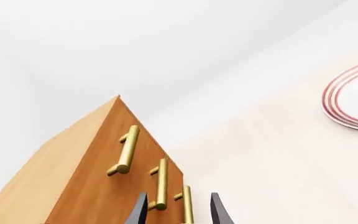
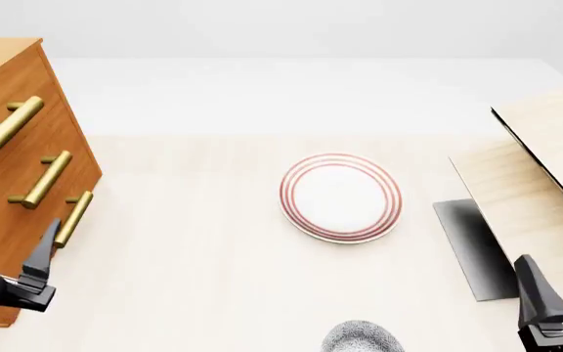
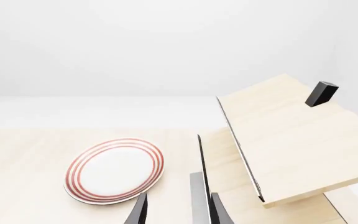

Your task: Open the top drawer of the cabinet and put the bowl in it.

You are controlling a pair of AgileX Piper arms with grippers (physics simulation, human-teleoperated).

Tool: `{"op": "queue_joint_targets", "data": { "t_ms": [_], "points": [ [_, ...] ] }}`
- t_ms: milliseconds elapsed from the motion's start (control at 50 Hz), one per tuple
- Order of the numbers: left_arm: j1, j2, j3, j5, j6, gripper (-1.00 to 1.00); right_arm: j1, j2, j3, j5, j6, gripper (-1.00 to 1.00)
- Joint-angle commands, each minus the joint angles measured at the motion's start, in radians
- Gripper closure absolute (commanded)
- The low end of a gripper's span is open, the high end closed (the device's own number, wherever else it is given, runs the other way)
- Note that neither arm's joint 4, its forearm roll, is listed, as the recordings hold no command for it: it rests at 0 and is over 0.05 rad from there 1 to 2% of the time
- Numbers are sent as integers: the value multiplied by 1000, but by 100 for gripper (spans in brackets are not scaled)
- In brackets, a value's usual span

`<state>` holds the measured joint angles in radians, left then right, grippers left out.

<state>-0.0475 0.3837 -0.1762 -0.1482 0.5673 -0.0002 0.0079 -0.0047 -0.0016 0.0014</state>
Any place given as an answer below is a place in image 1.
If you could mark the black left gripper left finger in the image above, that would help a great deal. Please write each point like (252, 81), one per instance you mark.
(138, 213)

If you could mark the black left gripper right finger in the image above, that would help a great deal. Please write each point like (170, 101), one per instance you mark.
(218, 213)

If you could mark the wooden bottom drawer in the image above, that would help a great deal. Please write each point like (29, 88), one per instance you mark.
(179, 180)

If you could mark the wooden top drawer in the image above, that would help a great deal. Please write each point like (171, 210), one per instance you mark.
(95, 168)

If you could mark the wooden cabinet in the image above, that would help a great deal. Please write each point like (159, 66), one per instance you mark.
(42, 177)

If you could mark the white plate with red rings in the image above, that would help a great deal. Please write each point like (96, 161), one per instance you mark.
(357, 102)

